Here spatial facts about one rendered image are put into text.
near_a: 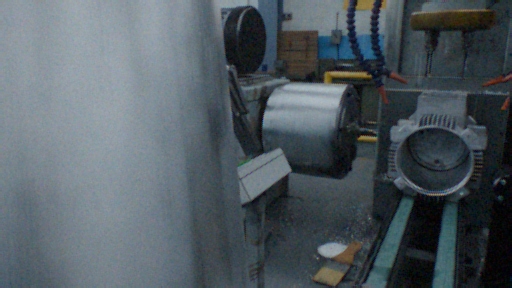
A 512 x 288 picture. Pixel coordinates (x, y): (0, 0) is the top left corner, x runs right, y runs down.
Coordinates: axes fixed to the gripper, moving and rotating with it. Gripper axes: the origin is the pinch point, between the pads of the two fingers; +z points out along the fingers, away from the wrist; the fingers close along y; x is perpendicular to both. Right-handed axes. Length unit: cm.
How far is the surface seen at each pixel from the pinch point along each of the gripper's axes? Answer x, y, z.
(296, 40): 148, 509, -107
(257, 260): 5.5, -6.2, 20.5
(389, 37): -21, 63, -8
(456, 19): -38, 36, -2
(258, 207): 0.5, -6.2, 12.1
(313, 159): 2.9, 29.8, 11.8
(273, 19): 159, 495, -147
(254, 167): -3.6, -8.2, 5.6
